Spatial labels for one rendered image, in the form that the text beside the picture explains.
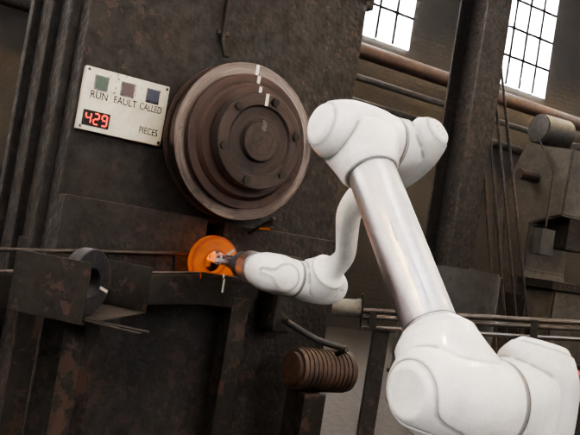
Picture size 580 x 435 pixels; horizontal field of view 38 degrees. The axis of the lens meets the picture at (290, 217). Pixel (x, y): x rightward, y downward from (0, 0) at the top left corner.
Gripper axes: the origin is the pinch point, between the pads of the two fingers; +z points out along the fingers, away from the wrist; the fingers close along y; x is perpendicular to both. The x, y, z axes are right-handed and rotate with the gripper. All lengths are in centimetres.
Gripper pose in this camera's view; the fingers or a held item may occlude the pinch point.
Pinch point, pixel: (213, 255)
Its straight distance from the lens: 251.6
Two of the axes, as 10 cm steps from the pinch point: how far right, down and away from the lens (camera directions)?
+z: -5.4, -1.0, 8.4
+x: 1.8, -9.8, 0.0
